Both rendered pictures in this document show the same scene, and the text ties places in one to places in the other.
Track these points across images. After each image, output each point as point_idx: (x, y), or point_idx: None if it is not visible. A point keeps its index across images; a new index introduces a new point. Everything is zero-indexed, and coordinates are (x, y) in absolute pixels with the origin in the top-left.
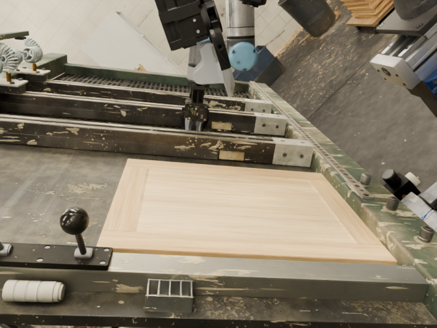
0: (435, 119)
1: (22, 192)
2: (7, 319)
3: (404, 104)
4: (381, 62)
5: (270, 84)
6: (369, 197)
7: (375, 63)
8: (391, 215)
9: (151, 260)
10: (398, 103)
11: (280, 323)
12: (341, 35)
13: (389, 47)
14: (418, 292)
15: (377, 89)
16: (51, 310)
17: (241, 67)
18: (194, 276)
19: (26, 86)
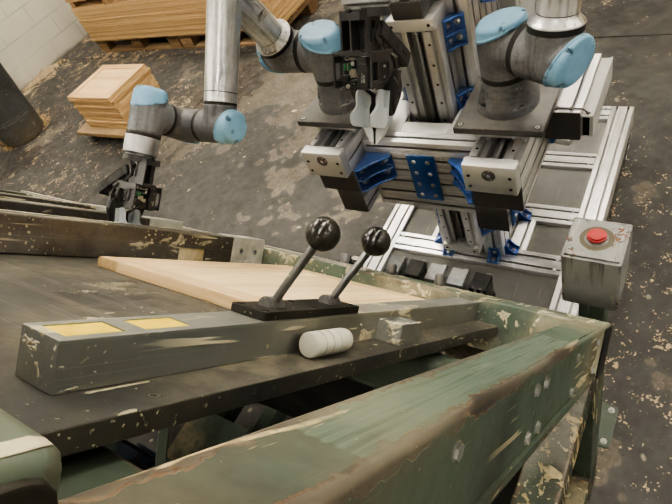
0: (253, 237)
1: (51, 293)
2: (332, 374)
3: (208, 226)
4: (318, 152)
5: None
6: (368, 269)
7: (310, 153)
8: (399, 277)
9: (362, 306)
10: (198, 225)
11: (455, 338)
12: (67, 147)
13: (317, 139)
14: (475, 311)
15: (161, 212)
16: (352, 356)
17: (234, 138)
18: (400, 311)
19: None
